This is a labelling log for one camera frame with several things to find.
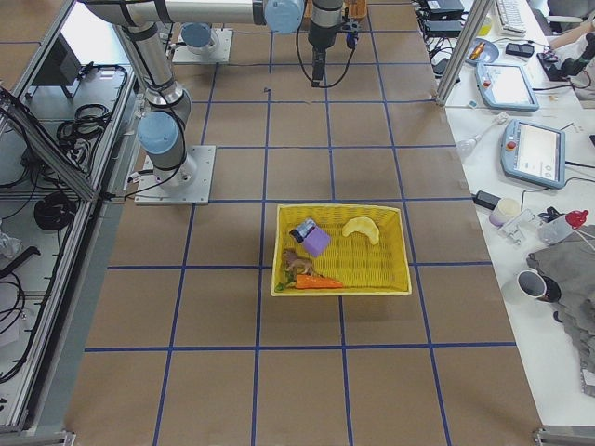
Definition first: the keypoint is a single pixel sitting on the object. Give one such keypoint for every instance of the small silver can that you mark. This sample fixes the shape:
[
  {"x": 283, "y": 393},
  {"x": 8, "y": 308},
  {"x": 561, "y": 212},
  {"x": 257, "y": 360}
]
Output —
[{"x": 301, "y": 231}]

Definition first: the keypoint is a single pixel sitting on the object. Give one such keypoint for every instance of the yellow toy croissant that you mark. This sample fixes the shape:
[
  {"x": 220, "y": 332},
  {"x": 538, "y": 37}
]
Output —
[{"x": 364, "y": 225}]

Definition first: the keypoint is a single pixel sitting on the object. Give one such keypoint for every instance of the black power adapter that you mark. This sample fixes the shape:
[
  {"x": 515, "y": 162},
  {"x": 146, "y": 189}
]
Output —
[{"x": 485, "y": 200}]

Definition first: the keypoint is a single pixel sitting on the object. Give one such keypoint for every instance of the purple foam block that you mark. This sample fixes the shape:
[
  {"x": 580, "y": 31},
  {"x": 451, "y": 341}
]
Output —
[{"x": 316, "y": 242}]

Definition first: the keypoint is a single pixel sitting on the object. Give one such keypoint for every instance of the grey cloth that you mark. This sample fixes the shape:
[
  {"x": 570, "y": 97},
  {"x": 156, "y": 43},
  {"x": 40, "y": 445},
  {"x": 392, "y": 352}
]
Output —
[{"x": 570, "y": 265}]

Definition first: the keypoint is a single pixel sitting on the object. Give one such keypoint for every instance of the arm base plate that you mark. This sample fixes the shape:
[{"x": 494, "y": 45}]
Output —
[
  {"x": 191, "y": 184},
  {"x": 198, "y": 44}
]

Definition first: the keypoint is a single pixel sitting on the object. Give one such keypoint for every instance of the lavender white cup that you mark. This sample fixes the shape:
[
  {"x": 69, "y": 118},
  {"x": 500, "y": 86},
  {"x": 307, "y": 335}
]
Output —
[{"x": 505, "y": 210}]

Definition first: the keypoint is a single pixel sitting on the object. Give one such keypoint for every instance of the teach pendant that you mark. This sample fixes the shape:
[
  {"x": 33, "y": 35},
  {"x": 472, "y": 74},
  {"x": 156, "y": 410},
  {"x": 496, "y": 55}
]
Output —
[
  {"x": 505, "y": 87},
  {"x": 534, "y": 153}
]

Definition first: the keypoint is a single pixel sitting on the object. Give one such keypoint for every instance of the black white mug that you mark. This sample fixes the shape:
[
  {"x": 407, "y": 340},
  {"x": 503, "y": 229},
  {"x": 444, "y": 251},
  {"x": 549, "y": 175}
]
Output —
[{"x": 538, "y": 286}]

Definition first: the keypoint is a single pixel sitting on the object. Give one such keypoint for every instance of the far teach pendant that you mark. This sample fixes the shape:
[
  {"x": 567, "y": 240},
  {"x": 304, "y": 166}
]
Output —
[{"x": 505, "y": 87}]

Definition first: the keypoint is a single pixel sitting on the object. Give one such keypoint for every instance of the orange toy carrot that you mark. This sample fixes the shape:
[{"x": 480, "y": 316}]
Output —
[{"x": 308, "y": 282}]

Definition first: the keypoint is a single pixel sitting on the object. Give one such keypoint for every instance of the aluminium frame post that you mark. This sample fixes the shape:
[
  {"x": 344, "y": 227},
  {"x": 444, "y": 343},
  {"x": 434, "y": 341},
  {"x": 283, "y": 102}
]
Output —
[{"x": 478, "y": 11}]

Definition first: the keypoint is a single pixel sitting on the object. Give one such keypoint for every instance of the clear bottle red cap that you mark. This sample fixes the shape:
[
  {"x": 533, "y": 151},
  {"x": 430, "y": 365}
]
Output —
[{"x": 562, "y": 227}]

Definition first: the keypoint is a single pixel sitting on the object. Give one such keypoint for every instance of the yellow woven basket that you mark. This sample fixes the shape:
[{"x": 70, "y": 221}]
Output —
[{"x": 362, "y": 267}]

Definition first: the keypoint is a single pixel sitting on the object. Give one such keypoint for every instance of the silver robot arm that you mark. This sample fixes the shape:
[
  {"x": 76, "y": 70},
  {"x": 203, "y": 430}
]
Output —
[
  {"x": 161, "y": 131},
  {"x": 323, "y": 18}
]

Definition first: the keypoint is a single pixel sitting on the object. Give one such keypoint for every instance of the brass cylinder part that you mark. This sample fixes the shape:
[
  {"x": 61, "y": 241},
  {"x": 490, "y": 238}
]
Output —
[{"x": 477, "y": 51}]

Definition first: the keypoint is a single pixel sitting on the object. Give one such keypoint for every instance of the blue plate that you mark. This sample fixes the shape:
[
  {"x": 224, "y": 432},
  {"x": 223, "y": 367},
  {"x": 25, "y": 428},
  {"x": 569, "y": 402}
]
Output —
[{"x": 489, "y": 55}]

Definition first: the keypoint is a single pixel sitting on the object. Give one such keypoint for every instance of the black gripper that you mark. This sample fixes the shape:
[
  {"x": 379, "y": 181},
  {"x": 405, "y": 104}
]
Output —
[{"x": 321, "y": 36}]

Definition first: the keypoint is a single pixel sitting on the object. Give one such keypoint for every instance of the near teach pendant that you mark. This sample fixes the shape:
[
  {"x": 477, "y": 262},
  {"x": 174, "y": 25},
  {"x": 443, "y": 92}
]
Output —
[{"x": 534, "y": 153}]

